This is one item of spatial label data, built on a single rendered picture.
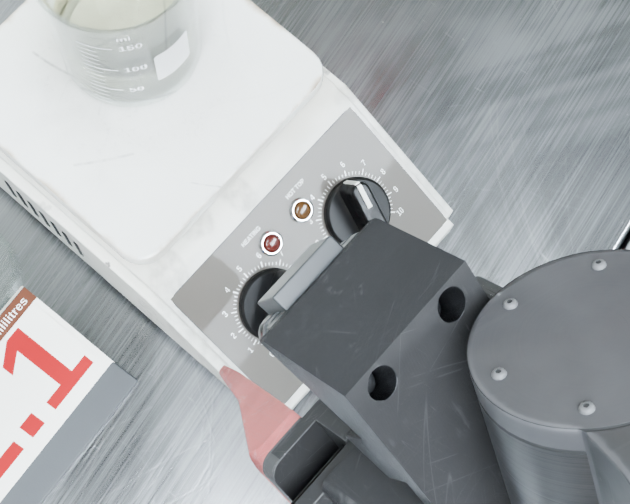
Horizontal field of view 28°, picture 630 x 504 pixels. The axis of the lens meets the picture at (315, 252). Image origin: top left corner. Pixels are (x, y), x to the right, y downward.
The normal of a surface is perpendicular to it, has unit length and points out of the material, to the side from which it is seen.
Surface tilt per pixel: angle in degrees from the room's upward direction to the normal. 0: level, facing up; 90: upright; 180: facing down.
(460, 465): 49
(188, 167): 0
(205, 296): 30
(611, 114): 0
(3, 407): 40
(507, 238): 0
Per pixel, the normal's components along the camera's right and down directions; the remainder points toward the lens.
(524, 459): -0.73, 0.57
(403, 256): -0.46, -0.62
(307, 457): 0.59, 0.33
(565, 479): -0.40, 0.65
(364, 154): 0.41, 0.10
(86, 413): 0.04, -0.25
